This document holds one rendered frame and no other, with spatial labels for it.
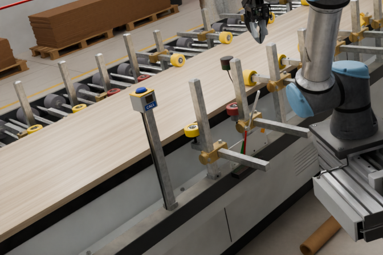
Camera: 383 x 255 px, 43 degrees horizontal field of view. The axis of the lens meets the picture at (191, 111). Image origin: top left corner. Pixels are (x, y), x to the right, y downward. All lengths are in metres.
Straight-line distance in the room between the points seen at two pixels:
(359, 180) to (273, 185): 1.37
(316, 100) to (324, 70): 0.10
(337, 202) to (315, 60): 0.42
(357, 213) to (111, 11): 7.44
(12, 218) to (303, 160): 1.79
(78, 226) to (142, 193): 0.32
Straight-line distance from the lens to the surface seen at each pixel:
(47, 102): 3.34
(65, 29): 8.17
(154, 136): 1.89
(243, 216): 2.76
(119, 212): 2.17
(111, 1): 8.60
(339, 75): 1.57
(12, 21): 9.22
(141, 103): 1.80
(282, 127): 2.17
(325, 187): 1.58
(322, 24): 1.36
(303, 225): 2.99
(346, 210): 1.48
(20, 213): 1.97
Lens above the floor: 1.82
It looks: 23 degrees down
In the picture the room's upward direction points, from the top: 12 degrees counter-clockwise
